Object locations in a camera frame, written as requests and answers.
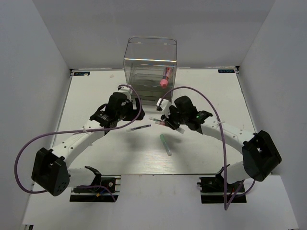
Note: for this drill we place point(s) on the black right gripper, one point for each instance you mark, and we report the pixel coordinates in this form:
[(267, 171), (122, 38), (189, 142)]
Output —
[(168, 116)]

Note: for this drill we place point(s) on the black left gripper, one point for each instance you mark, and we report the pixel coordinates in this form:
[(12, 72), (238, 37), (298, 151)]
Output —
[(134, 112)]

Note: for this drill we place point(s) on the pink glue stick tube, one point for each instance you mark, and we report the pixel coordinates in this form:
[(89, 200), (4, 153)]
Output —
[(165, 79)]

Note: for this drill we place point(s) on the clear organizer top lid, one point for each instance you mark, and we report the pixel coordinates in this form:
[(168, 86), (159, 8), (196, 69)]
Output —
[(151, 50)]

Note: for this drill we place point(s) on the orange capped highlighter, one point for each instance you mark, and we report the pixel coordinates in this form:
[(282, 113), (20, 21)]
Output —
[(175, 127)]

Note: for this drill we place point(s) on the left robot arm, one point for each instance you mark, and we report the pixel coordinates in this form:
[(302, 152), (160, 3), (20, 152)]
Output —
[(52, 167)]

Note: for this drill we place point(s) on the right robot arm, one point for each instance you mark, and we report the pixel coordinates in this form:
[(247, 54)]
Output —
[(260, 155)]

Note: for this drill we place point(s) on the red clear pen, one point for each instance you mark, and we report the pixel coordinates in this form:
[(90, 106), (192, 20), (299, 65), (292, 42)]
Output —
[(161, 123)]

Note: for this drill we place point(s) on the green capped highlighter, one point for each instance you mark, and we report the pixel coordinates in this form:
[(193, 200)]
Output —
[(164, 142)]

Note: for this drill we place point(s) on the green clear pen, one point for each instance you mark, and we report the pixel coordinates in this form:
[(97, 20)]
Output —
[(156, 120)]

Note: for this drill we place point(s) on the purple pen refill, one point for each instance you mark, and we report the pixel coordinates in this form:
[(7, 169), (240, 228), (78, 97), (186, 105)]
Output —
[(138, 127)]

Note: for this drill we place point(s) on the left corner blue label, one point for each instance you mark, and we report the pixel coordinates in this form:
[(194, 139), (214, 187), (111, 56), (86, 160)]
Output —
[(86, 73)]

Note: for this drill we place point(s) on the corner blue label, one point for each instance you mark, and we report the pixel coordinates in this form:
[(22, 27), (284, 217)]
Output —
[(226, 71), (86, 73)]

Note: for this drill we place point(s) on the clear acrylic drawer organizer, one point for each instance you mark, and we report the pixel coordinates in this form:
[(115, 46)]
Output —
[(145, 79)]

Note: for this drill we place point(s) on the right corner blue label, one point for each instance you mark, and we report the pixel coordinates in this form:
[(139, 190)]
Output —
[(226, 71)]

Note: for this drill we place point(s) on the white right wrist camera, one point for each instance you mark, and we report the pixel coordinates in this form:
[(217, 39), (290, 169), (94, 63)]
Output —
[(163, 105)]

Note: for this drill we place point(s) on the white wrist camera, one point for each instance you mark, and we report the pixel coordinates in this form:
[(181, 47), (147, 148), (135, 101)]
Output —
[(126, 90), (163, 105)]

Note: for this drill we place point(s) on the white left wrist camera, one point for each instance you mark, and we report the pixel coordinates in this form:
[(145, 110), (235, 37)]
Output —
[(126, 90)]

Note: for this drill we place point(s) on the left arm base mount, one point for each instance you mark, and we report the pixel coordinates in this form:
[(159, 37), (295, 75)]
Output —
[(107, 191)]

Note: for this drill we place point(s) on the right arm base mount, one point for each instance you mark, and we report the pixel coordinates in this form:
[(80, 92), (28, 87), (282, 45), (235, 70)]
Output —
[(212, 191)]

